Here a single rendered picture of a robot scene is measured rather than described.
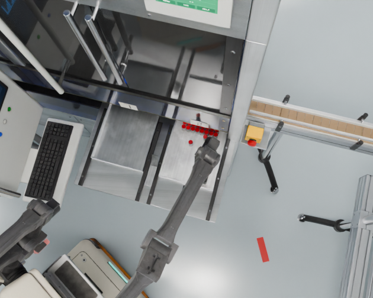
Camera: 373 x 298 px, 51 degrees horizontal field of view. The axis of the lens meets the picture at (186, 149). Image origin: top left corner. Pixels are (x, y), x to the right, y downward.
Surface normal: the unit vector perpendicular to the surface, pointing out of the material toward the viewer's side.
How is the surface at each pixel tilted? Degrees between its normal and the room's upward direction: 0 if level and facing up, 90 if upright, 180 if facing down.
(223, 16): 90
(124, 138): 0
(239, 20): 90
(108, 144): 0
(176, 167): 0
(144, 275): 39
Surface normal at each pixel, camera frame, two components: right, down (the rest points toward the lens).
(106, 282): -0.05, -0.25
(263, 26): -0.27, 0.93
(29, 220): 0.45, -0.62
